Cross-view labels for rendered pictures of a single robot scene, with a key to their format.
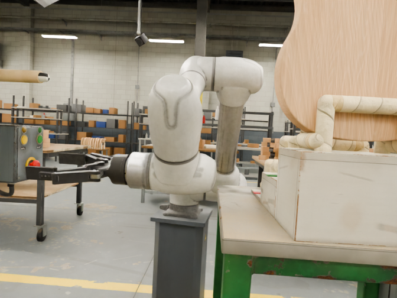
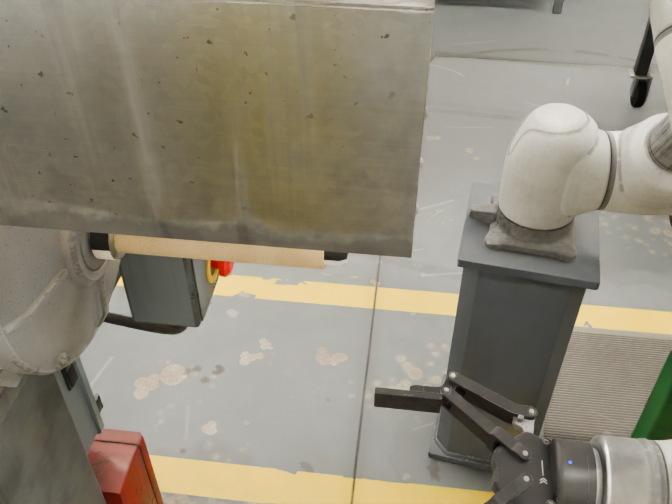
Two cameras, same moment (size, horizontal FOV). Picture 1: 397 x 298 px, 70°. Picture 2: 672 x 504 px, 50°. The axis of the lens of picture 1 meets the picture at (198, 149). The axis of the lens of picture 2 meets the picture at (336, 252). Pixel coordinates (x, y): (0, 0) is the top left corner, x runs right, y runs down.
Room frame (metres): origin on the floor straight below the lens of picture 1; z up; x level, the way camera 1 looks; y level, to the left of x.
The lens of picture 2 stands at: (0.30, 0.38, 1.65)
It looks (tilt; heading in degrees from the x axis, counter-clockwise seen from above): 41 degrees down; 4
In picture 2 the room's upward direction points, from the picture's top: straight up
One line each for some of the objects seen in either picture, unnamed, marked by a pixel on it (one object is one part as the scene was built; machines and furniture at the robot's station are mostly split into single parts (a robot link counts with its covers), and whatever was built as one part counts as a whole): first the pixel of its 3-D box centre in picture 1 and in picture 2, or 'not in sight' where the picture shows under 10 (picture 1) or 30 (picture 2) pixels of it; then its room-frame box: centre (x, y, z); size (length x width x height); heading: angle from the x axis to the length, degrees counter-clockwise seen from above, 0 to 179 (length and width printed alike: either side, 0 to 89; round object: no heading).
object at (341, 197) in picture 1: (348, 192); not in sight; (0.60, -0.33, 1.02); 0.27 x 0.15 x 0.17; 91
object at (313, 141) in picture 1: (309, 140); not in sight; (0.59, -0.23, 1.12); 0.11 x 0.03 x 0.03; 1
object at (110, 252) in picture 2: not in sight; (110, 233); (0.76, 0.62, 1.25); 0.05 x 0.02 x 0.05; 177
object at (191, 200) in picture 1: (186, 181); (552, 161); (1.49, 0.05, 0.87); 0.18 x 0.16 x 0.22; 88
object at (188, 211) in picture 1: (180, 207); (524, 216); (1.49, 0.08, 0.73); 0.22 x 0.18 x 0.06; 80
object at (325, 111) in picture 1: (324, 127); not in sight; (0.55, -0.24, 1.15); 0.03 x 0.03 x 0.09
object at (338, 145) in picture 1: (328, 143); not in sight; (0.71, -0.33, 1.12); 0.20 x 0.03 x 0.03; 90
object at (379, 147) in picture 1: (383, 132); not in sight; (0.63, -0.41, 1.15); 0.03 x 0.03 x 0.09
